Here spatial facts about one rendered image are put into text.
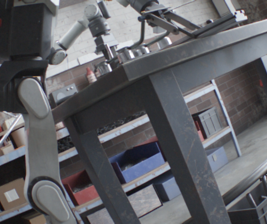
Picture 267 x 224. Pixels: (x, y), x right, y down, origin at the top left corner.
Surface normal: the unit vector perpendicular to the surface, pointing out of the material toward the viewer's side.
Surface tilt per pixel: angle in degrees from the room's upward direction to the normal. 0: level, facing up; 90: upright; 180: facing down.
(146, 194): 90
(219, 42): 90
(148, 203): 90
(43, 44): 125
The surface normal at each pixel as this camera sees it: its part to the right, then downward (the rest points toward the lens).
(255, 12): -0.77, 0.34
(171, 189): 0.51, -0.21
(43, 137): 0.33, 0.27
